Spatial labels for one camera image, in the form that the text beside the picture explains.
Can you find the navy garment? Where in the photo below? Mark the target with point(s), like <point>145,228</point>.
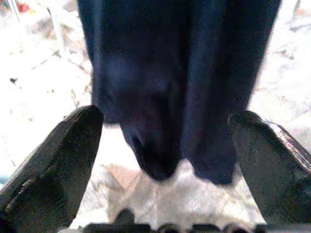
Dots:
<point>170,72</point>

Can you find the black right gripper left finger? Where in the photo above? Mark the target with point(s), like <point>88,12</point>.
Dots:
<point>53,174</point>

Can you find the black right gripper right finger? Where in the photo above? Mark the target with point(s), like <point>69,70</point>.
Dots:
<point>272,174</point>

